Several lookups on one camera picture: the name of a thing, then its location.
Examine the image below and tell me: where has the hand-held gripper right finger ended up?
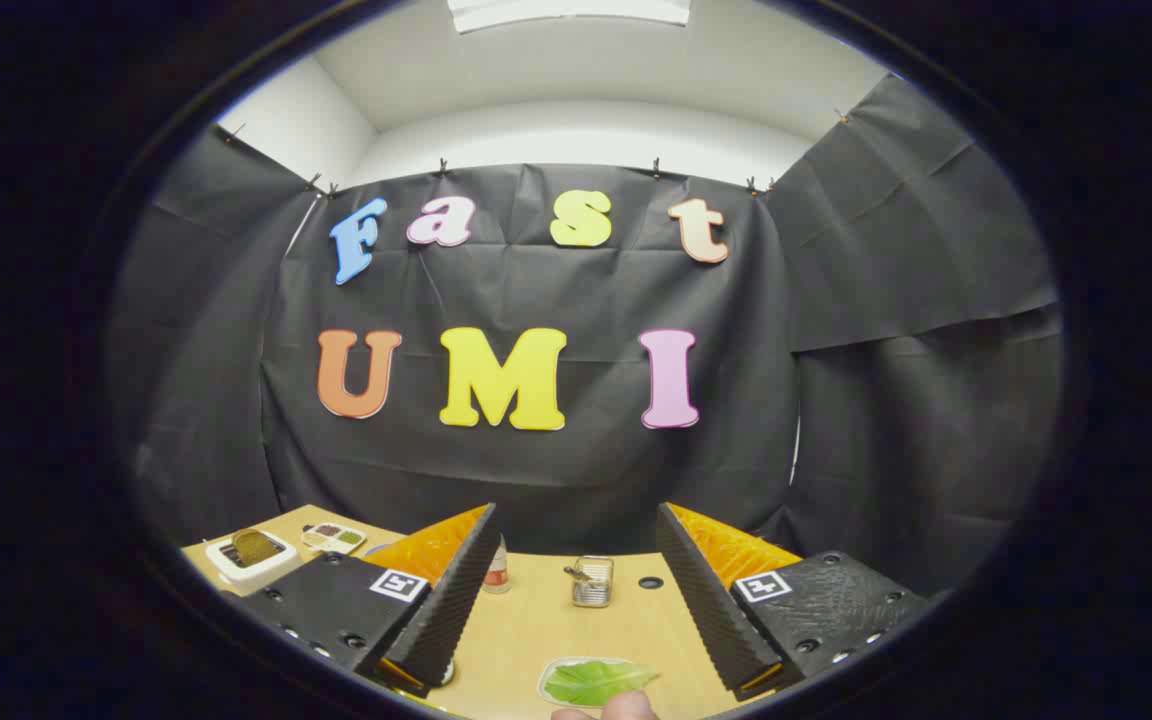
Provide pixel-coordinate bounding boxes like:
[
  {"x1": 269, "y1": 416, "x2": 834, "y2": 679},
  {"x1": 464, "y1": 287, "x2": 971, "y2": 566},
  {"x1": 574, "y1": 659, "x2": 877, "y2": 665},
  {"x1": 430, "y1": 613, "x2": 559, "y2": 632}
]
[{"x1": 656, "y1": 502, "x2": 932, "y2": 701}]

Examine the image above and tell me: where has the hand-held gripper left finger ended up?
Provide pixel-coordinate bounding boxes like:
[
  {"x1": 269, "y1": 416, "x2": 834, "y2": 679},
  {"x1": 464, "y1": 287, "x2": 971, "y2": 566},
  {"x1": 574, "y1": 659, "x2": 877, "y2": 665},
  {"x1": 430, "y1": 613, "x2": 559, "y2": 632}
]
[{"x1": 234, "y1": 503, "x2": 502, "y2": 699}]

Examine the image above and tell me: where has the green lettuce leaf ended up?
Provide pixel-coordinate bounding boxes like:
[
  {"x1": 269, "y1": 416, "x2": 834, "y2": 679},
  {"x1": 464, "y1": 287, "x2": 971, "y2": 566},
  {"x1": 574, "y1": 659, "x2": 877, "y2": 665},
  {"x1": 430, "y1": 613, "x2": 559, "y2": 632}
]
[{"x1": 543, "y1": 660, "x2": 659, "y2": 707}]

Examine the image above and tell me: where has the brown bread slice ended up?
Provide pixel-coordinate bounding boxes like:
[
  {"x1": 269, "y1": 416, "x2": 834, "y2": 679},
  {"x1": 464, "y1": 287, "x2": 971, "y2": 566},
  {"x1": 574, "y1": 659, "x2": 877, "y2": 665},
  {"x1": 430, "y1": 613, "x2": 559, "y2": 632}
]
[{"x1": 232, "y1": 530, "x2": 282, "y2": 567}]

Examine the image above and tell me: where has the clear water bottle red cap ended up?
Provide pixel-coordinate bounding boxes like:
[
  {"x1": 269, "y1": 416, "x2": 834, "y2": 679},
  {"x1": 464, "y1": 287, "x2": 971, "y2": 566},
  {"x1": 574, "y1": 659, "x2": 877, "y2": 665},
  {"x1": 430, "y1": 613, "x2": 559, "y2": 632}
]
[{"x1": 483, "y1": 535, "x2": 512, "y2": 595}]

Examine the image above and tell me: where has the white square plate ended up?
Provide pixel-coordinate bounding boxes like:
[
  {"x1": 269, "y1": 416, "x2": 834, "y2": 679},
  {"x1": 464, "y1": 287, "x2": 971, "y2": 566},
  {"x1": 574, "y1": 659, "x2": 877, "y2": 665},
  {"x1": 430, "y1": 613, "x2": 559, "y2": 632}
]
[{"x1": 537, "y1": 656, "x2": 659, "y2": 709}]

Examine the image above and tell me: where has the white seasoning tray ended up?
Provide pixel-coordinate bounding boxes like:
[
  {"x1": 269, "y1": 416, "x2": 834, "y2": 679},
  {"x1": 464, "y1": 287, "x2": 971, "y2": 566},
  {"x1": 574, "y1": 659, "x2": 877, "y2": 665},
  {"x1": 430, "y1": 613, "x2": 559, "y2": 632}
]
[{"x1": 300, "y1": 522, "x2": 368, "y2": 556}]

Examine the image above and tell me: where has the black backdrop cloth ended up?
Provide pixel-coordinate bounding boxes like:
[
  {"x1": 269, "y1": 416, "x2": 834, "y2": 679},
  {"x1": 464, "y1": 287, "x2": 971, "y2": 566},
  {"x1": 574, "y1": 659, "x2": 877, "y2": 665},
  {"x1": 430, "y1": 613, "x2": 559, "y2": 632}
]
[{"x1": 106, "y1": 72, "x2": 1067, "y2": 601}]

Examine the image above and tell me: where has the white toaster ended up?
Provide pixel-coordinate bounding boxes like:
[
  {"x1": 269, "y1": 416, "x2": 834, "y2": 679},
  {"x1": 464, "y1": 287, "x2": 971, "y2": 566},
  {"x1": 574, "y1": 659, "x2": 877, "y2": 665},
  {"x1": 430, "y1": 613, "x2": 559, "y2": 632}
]
[{"x1": 204, "y1": 528, "x2": 299, "y2": 585}]

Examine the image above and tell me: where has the ceiling light panel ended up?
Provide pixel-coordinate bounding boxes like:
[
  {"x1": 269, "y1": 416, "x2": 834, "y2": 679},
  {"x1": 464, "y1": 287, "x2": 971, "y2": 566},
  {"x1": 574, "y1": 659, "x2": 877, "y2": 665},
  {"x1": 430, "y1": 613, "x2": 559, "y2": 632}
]
[{"x1": 448, "y1": 0, "x2": 692, "y2": 34}]

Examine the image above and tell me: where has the metal wire utensil holder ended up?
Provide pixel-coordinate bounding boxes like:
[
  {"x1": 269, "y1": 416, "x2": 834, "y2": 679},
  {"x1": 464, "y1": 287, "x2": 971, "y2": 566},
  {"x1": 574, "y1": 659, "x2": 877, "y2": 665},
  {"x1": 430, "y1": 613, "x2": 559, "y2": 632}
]
[{"x1": 564, "y1": 555, "x2": 616, "y2": 609}]

